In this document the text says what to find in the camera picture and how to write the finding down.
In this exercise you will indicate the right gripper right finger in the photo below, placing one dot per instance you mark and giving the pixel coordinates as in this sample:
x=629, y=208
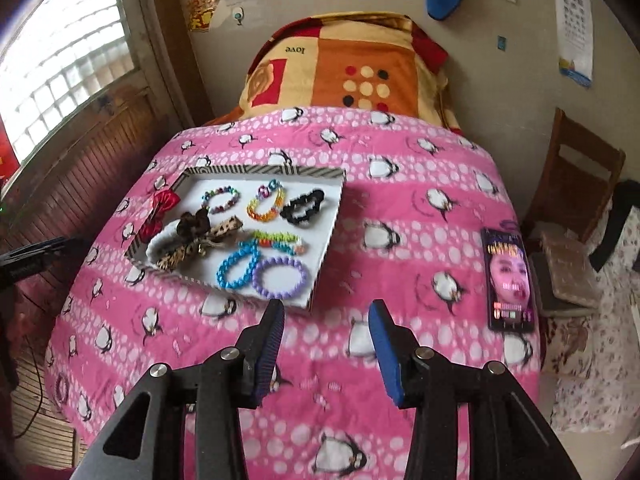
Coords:
x=509, y=438

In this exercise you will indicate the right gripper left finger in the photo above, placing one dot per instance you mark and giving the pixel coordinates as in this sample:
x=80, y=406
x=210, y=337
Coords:
x=144, y=438

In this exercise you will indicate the light blue fluffy scrunchie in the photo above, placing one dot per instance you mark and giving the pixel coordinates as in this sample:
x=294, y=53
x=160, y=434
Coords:
x=163, y=243

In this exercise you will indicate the red bow hair clip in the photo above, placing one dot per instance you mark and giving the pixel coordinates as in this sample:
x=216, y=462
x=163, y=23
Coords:
x=162, y=202

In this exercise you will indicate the leopard print bow scrunchie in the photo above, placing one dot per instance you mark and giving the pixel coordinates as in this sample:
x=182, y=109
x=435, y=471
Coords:
x=198, y=237

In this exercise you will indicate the red paper window decoration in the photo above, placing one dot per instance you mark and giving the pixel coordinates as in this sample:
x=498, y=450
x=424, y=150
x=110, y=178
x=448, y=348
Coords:
x=8, y=160

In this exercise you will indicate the smartphone with face screen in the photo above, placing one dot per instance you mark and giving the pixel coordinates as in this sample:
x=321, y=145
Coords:
x=510, y=305

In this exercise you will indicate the glass block window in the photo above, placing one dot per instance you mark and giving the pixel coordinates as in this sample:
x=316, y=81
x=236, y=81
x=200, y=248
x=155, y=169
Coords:
x=65, y=53

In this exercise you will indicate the striped chevron tray box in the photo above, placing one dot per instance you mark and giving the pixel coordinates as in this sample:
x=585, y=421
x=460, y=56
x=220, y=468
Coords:
x=257, y=232

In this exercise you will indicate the wooden chair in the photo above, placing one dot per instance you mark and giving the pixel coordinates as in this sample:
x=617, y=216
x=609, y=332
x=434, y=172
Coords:
x=578, y=179

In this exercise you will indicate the orange yellow folded blanket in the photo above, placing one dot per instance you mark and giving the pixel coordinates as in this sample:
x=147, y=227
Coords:
x=377, y=61

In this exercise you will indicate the gold red wall sticker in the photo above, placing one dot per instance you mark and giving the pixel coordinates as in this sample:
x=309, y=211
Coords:
x=199, y=14

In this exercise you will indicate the wall calendar poster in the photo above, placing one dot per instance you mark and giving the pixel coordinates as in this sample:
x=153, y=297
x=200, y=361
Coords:
x=574, y=28

